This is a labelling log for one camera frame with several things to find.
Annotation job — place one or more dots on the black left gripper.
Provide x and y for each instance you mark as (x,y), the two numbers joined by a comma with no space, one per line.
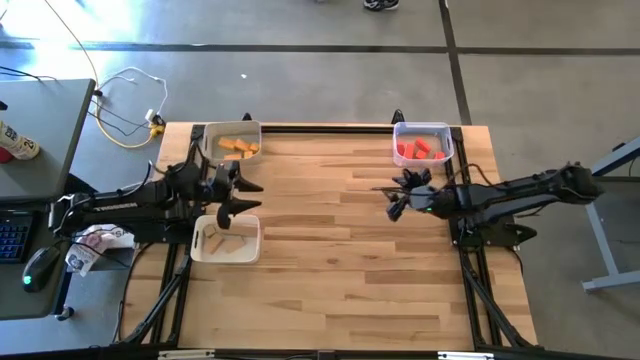
(222,190)

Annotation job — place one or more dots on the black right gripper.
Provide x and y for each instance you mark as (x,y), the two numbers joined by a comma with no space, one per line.
(422,202)

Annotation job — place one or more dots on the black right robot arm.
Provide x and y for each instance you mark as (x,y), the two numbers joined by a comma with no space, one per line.
(525,192)

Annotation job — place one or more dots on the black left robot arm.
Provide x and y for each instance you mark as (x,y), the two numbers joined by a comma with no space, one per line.
(125,205)

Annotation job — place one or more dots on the clear plastic bin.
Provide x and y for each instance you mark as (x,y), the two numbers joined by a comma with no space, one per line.
(430,132)

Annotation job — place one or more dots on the white plastic bin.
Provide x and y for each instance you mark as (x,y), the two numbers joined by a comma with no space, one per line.
(215,132)
(200,255)

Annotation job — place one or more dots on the yellow power plug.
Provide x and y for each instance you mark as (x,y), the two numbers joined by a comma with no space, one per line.
(157,131)

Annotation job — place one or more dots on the white power adapter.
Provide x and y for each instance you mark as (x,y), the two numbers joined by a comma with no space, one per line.
(150,116)

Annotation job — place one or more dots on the crumpled white snack bag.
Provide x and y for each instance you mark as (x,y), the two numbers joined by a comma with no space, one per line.
(85,255)

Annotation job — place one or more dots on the person's shoe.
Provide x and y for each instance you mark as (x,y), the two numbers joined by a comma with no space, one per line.
(380,4)

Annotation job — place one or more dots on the black computer mouse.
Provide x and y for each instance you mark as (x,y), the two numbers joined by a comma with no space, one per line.
(40,267)

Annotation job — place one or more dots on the grey metal table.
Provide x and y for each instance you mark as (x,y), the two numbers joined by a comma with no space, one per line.
(612,283)

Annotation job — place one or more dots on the black computer keyboard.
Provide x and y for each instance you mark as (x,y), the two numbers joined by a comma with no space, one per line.
(15,235)

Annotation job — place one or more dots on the white printed bottle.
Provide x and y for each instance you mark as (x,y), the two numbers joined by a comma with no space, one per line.
(17,142)

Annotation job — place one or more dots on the red round object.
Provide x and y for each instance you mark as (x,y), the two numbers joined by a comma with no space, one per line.
(5,156)

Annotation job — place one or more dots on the dark grey desk top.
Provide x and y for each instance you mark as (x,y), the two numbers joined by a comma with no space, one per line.
(15,300)

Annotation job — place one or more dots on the black aluminum table frame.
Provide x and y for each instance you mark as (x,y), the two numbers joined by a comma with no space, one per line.
(325,129)

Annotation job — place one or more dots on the silver metal bracket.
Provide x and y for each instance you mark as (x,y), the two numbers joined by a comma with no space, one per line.
(465,356)
(185,355)

